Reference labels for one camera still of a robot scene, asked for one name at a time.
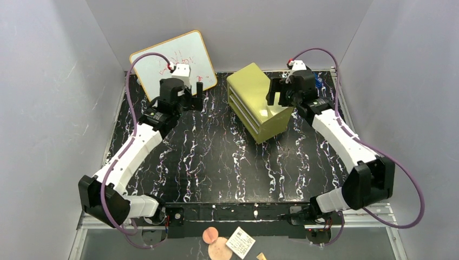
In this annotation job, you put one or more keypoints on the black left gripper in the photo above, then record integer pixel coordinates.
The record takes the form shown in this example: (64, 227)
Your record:
(195, 96)

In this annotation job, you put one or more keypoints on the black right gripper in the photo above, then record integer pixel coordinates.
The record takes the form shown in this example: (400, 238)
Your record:
(279, 91)

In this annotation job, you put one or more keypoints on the green metal drawer box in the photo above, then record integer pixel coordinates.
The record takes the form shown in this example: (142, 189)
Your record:
(247, 89)

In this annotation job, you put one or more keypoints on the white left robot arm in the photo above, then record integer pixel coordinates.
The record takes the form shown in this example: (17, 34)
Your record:
(103, 194)

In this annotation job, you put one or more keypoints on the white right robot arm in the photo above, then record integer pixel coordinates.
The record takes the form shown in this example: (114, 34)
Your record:
(371, 176)

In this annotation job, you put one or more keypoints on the blue object behind box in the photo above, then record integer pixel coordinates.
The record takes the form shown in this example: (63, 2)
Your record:
(318, 81)

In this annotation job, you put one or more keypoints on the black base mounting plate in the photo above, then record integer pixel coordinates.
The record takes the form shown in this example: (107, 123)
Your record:
(283, 229)

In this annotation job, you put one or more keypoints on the small pink round pad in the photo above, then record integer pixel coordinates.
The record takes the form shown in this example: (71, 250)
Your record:
(210, 235)

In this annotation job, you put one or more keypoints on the white printed paper card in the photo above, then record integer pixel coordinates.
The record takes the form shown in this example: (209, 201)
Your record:
(240, 242)

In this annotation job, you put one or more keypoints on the small tan wood piece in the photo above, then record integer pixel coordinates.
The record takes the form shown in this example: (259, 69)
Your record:
(261, 256)

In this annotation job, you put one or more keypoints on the large pink round pad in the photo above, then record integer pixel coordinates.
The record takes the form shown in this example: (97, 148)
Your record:
(218, 250)

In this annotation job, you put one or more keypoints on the whiteboard with orange frame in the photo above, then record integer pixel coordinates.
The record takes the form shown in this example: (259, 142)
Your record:
(188, 49)

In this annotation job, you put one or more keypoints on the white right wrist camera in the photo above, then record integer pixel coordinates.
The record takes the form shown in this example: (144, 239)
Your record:
(296, 65)

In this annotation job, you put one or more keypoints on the aluminium right side rail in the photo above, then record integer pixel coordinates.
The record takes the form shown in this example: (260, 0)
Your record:
(346, 119)

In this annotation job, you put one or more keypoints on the aluminium frame rail front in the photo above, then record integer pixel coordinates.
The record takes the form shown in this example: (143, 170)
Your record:
(294, 213)

